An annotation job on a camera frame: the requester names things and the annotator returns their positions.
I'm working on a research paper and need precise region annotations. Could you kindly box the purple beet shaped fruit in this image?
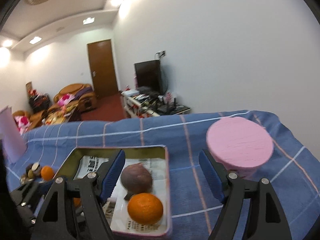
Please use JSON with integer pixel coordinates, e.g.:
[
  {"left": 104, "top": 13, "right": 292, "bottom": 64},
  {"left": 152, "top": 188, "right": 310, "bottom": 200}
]
[{"left": 120, "top": 163, "right": 153, "bottom": 201}]

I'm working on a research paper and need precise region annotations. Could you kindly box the coffee table with snacks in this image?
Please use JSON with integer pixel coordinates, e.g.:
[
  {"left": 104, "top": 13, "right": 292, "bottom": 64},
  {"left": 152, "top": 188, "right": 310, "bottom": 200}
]
[{"left": 42, "top": 105, "right": 81, "bottom": 125}]

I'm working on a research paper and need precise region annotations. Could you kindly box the pink electric kettle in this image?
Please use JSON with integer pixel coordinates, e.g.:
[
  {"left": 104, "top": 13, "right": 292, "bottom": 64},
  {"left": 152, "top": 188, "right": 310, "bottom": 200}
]
[{"left": 0, "top": 106, "right": 27, "bottom": 164}]

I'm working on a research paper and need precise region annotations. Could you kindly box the cut brown cylinder fruit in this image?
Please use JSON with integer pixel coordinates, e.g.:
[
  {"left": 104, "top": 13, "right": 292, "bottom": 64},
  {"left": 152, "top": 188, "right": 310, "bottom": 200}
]
[{"left": 31, "top": 162, "right": 42, "bottom": 177}]

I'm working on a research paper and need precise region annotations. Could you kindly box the black television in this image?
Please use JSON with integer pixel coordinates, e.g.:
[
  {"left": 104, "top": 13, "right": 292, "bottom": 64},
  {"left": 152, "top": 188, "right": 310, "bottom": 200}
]
[{"left": 134, "top": 60, "right": 164, "bottom": 94}]

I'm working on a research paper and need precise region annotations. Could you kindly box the brown wooden door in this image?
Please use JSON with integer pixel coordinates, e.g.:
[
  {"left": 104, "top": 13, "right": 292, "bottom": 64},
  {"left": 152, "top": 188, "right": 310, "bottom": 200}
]
[{"left": 87, "top": 40, "right": 118, "bottom": 98}]

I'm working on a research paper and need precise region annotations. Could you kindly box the white tv stand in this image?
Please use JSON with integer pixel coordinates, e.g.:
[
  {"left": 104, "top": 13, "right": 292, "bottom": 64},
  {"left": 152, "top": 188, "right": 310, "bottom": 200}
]
[{"left": 121, "top": 89, "right": 191, "bottom": 118}]

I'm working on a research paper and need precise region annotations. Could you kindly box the orange tangerine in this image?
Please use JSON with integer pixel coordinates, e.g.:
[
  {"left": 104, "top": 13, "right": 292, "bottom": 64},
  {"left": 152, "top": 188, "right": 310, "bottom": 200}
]
[
  {"left": 41, "top": 165, "right": 55, "bottom": 181},
  {"left": 127, "top": 193, "right": 164, "bottom": 225},
  {"left": 73, "top": 198, "right": 81, "bottom": 208}
]

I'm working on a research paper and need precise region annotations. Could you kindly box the blue plaid tablecloth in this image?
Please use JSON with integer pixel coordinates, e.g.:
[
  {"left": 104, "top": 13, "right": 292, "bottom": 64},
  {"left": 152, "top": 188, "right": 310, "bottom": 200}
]
[{"left": 4, "top": 110, "right": 319, "bottom": 239}]

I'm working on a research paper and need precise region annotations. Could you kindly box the dark brown passion fruit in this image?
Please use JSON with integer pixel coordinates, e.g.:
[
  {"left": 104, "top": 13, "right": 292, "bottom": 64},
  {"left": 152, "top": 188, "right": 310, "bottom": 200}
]
[{"left": 25, "top": 164, "right": 33, "bottom": 173}]

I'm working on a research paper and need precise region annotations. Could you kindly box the brown leather sofa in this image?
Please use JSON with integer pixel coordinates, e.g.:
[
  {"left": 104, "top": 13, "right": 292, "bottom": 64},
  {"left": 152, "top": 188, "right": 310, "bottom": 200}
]
[{"left": 12, "top": 83, "right": 97, "bottom": 133}]

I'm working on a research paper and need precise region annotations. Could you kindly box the pink rectangular tin box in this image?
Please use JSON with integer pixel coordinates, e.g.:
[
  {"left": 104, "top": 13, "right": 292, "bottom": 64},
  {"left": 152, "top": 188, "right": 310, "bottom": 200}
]
[{"left": 55, "top": 145, "right": 172, "bottom": 239}]

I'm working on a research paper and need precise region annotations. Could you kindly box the pink cartoon lidded cup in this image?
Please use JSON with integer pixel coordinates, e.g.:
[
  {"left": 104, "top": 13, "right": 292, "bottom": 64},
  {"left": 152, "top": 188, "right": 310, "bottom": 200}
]
[{"left": 206, "top": 116, "right": 274, "bottom": 178}]

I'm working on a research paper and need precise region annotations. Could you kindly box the green kiwi fruit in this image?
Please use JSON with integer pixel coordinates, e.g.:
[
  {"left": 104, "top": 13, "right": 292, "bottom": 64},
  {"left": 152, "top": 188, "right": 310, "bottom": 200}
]
[{"left": 27, "top": 170, "right": 35, "bottom": 179}]

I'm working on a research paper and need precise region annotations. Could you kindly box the printed paper leaflet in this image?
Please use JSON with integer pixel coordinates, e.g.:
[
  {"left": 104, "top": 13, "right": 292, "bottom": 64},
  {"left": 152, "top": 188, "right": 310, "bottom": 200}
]
[{"left": 73, "top": 155, "right": 168, "bottom": 233}]

